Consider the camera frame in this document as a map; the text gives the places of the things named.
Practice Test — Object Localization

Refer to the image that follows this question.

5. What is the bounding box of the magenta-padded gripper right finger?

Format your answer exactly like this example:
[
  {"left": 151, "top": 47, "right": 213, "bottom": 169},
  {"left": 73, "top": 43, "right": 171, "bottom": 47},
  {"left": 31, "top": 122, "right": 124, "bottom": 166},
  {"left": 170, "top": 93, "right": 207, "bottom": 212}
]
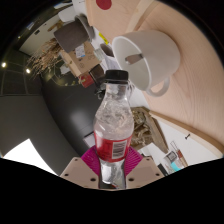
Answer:
[{"left": 124, "top": 146, "right": 165, "bottom": 190}]

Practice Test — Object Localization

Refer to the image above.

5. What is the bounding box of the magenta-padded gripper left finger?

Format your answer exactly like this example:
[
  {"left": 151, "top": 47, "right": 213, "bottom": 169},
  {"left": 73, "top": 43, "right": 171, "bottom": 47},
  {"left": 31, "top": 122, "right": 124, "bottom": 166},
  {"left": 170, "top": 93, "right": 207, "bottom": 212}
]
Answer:
[{"left": 59, "top": 145, "right": 101, "bottom": 190}]

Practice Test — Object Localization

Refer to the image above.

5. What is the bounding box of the clear red-labelled drink bottle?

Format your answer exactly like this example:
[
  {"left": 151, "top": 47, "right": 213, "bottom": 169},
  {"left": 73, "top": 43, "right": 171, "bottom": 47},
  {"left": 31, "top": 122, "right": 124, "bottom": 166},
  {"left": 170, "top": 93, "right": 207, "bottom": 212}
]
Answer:
[{"left": 92, "top": 69, "right": 135, "bottom": 186}]

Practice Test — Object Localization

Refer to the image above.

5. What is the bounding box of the thin wooden paintbrush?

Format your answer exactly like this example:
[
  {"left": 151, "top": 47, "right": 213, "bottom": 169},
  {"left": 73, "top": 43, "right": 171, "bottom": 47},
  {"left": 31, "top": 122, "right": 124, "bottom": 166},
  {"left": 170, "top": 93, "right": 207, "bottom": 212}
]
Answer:
[{"left": 169, "top": 140, "right": 188, "bottom": 167}]

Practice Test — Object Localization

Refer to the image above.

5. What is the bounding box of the long ceiling light panel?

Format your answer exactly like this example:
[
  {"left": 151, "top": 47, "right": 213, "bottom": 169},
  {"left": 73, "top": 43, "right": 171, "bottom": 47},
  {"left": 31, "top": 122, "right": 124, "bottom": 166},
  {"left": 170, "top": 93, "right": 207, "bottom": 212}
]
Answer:
[{"left": 3, "top": 138, "right": 58, "bottom": 176}]

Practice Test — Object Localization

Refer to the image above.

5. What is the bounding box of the red box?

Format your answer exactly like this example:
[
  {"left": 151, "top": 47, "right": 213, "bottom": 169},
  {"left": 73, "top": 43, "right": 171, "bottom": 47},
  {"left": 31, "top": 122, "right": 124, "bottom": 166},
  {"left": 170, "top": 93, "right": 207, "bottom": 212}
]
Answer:
[{"left": 78, "top": 72, "right": 94, "bottom": 88}]

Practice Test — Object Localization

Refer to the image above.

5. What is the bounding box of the brown cardboard box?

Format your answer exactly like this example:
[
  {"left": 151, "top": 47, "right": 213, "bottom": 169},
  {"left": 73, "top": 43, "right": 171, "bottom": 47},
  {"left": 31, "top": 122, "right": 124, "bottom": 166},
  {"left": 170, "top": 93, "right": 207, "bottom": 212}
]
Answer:
[{"left": 59, "top": 41, "right": 103, "bottom": 78}]

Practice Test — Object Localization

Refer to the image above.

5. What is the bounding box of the grey printed newspaper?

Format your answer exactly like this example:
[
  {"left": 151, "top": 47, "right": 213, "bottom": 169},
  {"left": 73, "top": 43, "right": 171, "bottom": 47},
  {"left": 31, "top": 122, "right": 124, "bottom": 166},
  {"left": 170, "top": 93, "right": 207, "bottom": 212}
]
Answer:
[{"left": 94, "top": 46, "right": 121, "bottom": 73}]

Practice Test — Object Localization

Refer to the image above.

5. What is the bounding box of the white ceramic mug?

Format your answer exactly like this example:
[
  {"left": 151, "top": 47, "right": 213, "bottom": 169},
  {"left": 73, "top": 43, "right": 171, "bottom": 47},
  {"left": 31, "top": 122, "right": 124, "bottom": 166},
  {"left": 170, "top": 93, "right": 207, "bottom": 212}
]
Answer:
[{"left": 111, "top": 29, "right": 182, "bottom": 98}]

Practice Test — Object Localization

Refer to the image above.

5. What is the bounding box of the small white cup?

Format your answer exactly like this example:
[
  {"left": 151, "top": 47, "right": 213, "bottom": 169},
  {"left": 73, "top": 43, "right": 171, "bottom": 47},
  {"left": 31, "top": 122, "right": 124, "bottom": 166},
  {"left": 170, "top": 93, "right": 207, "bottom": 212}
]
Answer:
[{"left": 99, "top": 43, "right": 115, "bottom": 58}]

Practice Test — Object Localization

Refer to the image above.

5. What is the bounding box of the small yellow tag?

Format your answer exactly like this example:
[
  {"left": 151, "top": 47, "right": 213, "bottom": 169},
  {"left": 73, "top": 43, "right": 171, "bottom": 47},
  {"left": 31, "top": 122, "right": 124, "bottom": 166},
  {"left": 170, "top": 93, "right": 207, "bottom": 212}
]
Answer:
[{"left": 98, "top": 32, "right": 110, "bottom": 46}]

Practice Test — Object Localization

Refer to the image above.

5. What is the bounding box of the dried plant in grey pot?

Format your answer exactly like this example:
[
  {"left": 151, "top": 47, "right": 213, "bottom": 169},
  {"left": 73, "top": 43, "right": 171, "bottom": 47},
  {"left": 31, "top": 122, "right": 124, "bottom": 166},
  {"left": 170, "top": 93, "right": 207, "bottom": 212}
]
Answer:
[{"left": 25, "top": 14, "right": 91, "bottom": 80}]

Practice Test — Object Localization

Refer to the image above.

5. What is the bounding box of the flat round red coaster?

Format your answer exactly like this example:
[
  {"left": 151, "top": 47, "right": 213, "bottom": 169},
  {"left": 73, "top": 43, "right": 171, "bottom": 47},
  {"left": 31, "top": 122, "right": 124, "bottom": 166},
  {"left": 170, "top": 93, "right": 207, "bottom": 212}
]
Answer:
[{"left": 95, "top": 0, "right": 113, "bottom": 11}]

